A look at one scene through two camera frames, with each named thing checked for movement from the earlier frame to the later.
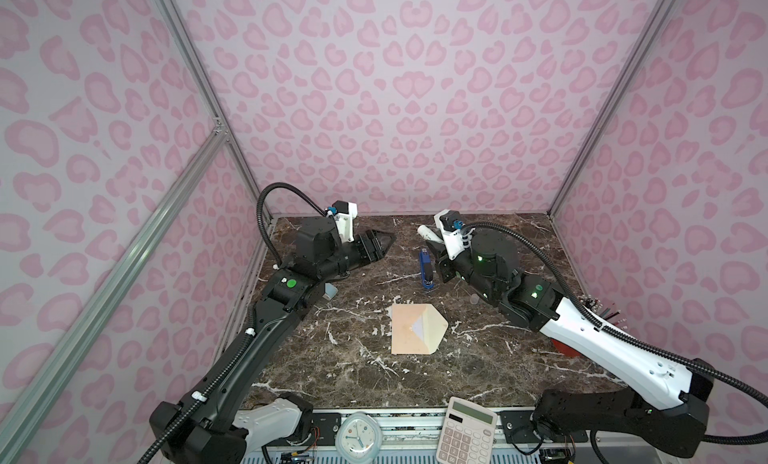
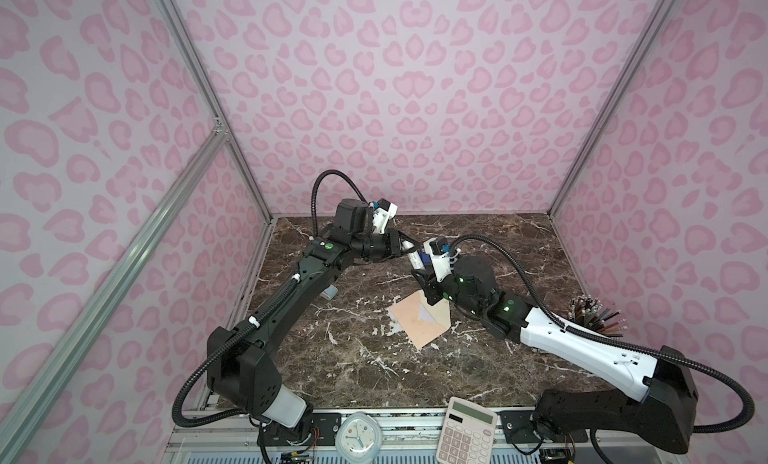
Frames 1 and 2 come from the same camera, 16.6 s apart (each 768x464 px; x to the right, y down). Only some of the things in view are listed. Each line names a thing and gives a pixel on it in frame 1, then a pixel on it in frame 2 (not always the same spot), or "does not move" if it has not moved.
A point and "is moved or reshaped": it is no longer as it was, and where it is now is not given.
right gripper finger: (437, 245) to (423, 275)
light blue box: (330, 291) does not move
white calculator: (468, 434) does not move
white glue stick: (429, 234) to (414, 257)
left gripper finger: (380, 241) to (403, 237)
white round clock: (358, 438) does not move
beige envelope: (416, 329) is moved or reshaped
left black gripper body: (346, 256) to (377, 247)
